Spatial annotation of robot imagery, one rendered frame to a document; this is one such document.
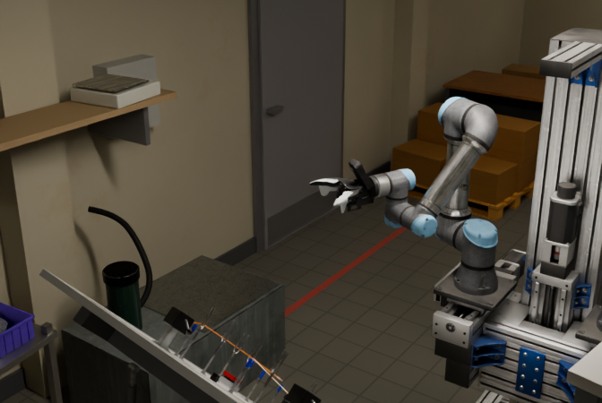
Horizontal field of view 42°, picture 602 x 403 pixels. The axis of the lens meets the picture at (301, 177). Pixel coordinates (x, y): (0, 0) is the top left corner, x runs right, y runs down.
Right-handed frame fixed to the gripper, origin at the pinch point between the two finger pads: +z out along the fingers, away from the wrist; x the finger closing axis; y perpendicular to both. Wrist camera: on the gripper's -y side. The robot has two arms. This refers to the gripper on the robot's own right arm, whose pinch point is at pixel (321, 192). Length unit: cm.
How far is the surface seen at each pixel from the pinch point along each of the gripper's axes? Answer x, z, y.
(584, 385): -131, 36, -44
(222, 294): 123, -22, 130
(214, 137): 235, -65, 95
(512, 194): 208, -315, 176
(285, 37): 269, -131, 45
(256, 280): 128, -44, 130
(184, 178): 220, -38, 112
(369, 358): 87, -96, 172
